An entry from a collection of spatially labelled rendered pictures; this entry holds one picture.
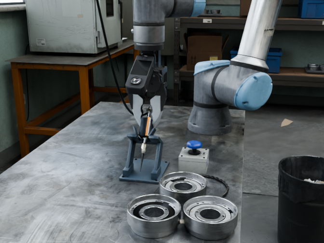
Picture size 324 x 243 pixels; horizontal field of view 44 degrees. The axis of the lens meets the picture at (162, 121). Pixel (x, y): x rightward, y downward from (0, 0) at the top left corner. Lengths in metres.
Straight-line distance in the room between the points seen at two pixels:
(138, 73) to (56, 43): 2.24
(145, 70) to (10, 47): 2.38
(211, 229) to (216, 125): 0.59
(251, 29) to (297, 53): 3.62
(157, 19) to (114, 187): 0.41
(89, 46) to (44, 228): 2.31
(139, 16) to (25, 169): 0.49
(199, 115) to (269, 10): 0.38
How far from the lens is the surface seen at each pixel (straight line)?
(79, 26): 3.04
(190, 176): 0.94
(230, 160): 1.12
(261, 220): 2.43
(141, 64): 0.95
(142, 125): 0.99
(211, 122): 1.29
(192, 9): 1.02
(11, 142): 3.30
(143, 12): 0.95
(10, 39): 3.25
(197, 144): 1.01
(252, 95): 1.17
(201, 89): 1.28
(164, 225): 0.76
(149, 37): 0.95
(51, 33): 3.14
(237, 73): 1.18
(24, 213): 0.89
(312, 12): 4.29
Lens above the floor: 1.24
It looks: 18 degrees down
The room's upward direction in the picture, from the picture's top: straight up
